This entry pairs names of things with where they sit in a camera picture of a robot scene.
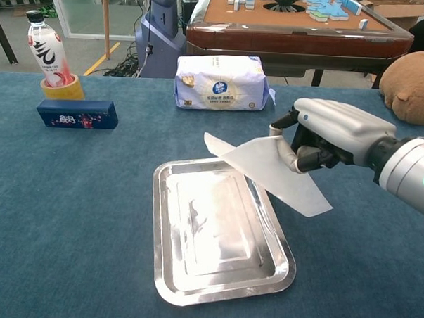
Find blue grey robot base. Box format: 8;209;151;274
132;0;189;80

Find stainless steel tray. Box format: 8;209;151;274
146;153;301;312

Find small mahjong tile stack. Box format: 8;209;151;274
226;0;257;12

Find dark blue printed box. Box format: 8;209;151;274
35;97;120;132

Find white pink drink bottle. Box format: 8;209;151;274
23;9;75;89

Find white tissue pack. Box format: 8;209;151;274
173;52;278;114

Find yellow tape roll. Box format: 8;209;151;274
39;72;87;102

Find black floor cables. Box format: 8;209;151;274
102;39;148;79

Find wooden pole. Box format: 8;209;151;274
98;0;113;61

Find cardboard box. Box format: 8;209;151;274
360;0;424;29

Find blue mahjong tile pile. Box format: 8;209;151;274
304;0;364;24

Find brown mahjong table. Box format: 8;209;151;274
183;0;417;91

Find black table leg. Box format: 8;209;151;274
0;11;21;65

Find white paper tissue sheet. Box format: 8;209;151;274
200;131;338;220

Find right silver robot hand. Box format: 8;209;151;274
267;96;399;179

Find black mahjong table centre dome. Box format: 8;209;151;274
263;0;308;13

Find brown plush toy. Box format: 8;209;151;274
377;49;424;126

